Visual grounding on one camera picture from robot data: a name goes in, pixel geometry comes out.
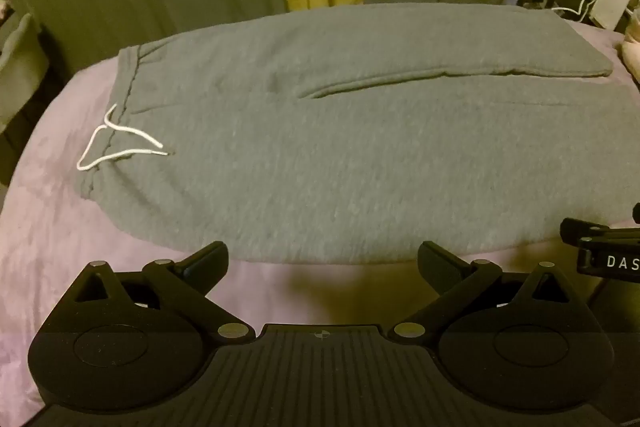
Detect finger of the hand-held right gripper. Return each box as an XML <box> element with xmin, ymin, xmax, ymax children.
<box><xmin>559</xmin><ymin>217</ymin><xmax>640</xmax><ymax>249</ymax></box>

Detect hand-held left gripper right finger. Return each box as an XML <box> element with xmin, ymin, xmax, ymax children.
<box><xmin>391</xmin><ymin>241</ymin><xmax>572</xmax><ymax>343</ymax></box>

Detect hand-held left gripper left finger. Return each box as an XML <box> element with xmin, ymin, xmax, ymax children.
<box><xmin>71</xmin><ymin>241</ymin><xmax>253</xmax><ymax>343</ymax></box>

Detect grey sweat pants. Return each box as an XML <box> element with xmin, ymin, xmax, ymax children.
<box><xmin>75</xmin><ymin>4</ymin><xmax>640</xmax><ymax>265</ymax></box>

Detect purple fleece blanket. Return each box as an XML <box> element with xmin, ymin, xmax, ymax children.
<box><xmin>0</xmin><ymin>14</ymin><xmax>640</xmax><ymax>423</ymax></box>

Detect pink plush toy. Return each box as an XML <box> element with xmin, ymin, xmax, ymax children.
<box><xmin>619</xmin><ymin>11</ymin><xmax>640</xmax><ymax>84</ymax></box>

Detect white box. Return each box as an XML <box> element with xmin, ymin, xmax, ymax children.
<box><xmin>591</xmin><ymin>0</ymin><xmax>634</xmax><ymax>30</ymax></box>

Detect grey upholstered furniture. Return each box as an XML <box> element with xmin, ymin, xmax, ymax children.
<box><xmin>0</xmin><ymin>0</ymin><xmax>53</xmax><ymax>135</ymax></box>

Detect white cable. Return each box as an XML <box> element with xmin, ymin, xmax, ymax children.
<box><xmin>551</xmin><ymin>0</ymin><xmax>600</xmax><ymax>26</ymax></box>

